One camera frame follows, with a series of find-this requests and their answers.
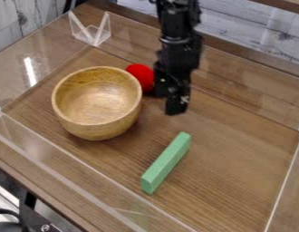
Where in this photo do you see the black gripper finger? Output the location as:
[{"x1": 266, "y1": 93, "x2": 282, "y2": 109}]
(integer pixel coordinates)
[
  {"x1": 166, "y1": 87, "x2": 190, "y2": 115},
  {"x1": 154, "y1": 76, "x2": 168, "y2": 98}
]

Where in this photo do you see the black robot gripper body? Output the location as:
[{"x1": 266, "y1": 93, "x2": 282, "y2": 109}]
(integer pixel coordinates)
[{"x1": 154, "y1": 33, "x2": 203, "y2": 89}]

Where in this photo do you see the red plush strawberry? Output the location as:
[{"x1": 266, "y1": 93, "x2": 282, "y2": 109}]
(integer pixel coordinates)
[{"x1": 126, "y1": 63, "x2": 155, "y2": 92}]

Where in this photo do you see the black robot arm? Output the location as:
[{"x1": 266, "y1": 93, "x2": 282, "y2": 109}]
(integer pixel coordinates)
[{"x1": 150, "y1": 0, "x2": 203, "y2": 115}]

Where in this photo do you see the wooden bowl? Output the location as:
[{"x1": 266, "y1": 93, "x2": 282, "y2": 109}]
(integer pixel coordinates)
[{"x1": 52, "y1": 66, "x2": 143, "y2": 140}]

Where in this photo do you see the green rectangular block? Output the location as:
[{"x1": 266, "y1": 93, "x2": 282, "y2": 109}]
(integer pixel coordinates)
[{"x1": 140, "y1": 132, "x2": 191, "y2": 195}]

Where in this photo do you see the black table leg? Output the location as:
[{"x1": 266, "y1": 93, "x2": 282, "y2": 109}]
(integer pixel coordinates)
[{"x1": 24, "y1": 192, "x2": 38, "y2": 209}]

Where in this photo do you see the clear acrylic corner bracket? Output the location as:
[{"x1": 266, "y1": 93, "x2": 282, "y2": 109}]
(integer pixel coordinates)
[{"x1": 68, "y1": 12, "x2": 111, "y2": 47}]

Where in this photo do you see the clear acrylic tray wall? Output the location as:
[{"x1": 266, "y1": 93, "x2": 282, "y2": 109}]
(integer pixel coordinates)
[{"x1": 0, "y1": 109, "x2": 196, "y2": 232}]

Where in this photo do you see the black metal base plate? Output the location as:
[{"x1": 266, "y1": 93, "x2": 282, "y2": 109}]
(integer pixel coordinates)
[{"x1": 20, "y1": 205, "x2": 62, "y2": 232}]

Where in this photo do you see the black cable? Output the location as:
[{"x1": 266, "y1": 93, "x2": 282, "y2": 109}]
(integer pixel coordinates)
[{"x1": 0, "y1": 208, "x2": 30, "y2": 232}]

